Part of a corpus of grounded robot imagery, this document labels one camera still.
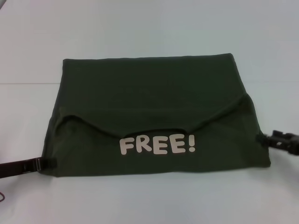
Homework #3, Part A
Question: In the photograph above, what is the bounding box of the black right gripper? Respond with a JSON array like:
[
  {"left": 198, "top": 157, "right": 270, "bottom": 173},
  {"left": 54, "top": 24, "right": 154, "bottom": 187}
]
[{"left": 255, "top": 130, "right": 299, "bottom": 156}]

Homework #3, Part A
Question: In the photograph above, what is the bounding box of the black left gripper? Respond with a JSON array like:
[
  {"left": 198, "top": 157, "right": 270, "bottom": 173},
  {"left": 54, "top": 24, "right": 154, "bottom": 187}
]
[{"left": 0, "top": 157, "right": 58, "bottom": 180}]

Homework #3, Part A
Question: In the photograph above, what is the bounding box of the dark green shirt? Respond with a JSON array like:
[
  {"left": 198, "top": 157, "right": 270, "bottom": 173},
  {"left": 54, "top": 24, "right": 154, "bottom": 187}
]
[{"left": 38, "top": 53, "right": 272, "bottom": 178}]

